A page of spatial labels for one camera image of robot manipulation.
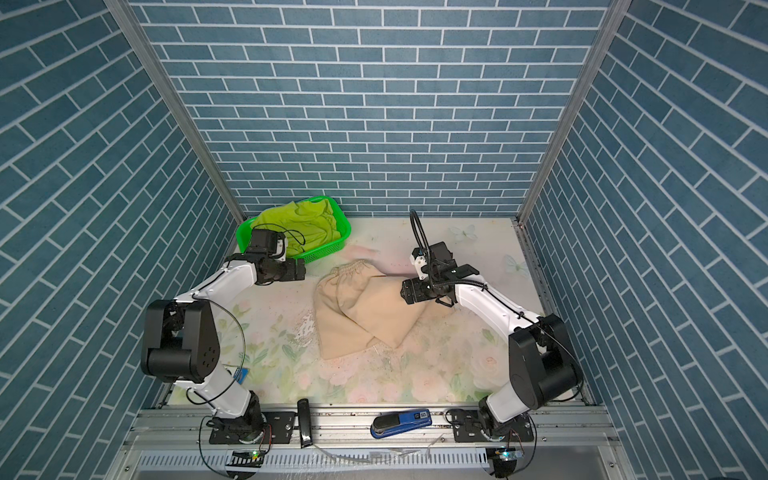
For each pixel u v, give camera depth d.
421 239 0.69
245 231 1.05
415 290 0.77
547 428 0.76
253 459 0.72
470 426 0.74
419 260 0.81
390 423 0.71
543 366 0.44
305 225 1.11
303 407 0.74
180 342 0.46
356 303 0.89
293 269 0.86
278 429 0.74
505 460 0.71
